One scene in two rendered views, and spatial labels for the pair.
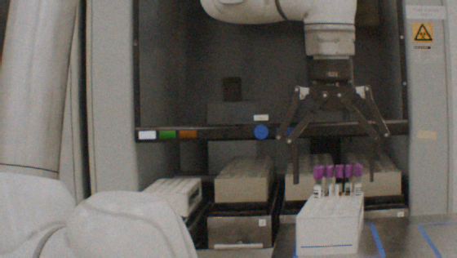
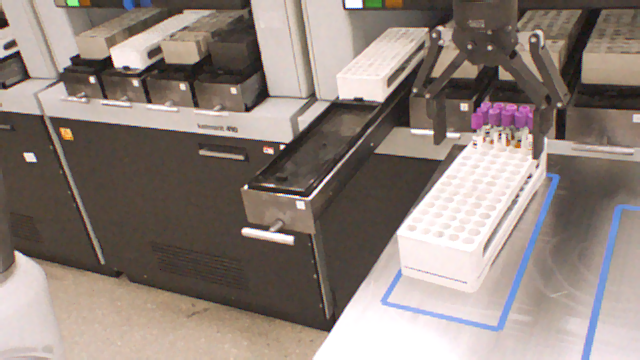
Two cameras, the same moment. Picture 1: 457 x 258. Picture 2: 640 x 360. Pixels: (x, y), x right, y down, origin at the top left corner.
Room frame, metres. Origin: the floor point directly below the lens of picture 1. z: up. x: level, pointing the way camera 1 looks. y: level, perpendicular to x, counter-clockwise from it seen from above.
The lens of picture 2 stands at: (0.89, -0.33, 1.36)
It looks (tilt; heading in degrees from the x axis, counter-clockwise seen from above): 29 degrees down; 27
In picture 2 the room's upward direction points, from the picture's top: 9 degrees counter-clockwise
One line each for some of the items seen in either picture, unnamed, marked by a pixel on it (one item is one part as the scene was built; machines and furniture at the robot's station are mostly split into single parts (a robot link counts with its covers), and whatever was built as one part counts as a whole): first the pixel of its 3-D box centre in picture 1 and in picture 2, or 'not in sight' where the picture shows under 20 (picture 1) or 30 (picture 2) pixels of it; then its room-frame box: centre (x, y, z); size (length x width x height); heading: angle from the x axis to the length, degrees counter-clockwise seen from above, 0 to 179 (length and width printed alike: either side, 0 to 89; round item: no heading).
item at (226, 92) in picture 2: not in sight; (283, 46); (2.43, 0.51, 0.78); 0.73 x 0.14 x 0.09; 175
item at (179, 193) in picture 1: (172, 199); (386, 64); (2.18, 0.13, 0.83); 0.30 x 0.10 x 0.06; 175
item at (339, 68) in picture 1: (332, 84); (485, 27); (1.68, -0.18, 1.08); 0.08 x 0.07 x 0.09; 80
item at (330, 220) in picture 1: (333, 221); (478, 200); (1.65, -0.17, 0.85); 0.30 x 0.10 x 0.06; 170
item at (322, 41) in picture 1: (330, 42); not in sight; (1.68, -0.18, 1.16); 0.09 x 0.09 x 0.06
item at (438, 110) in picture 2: (295, 163); (439, 118); (1.69, -0.11, 0.95); 0.03 x 0.01 x 0.07; 170
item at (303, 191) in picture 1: (310, 189); (528, 64); (2.14, -0.17, 0.85); 0.12 x 0.02 x 0.06; 85
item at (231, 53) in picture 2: not in sight; (231, 53); (2.20, 0.53, 0.85); 0.12 x 0.02 x 0.06; 86
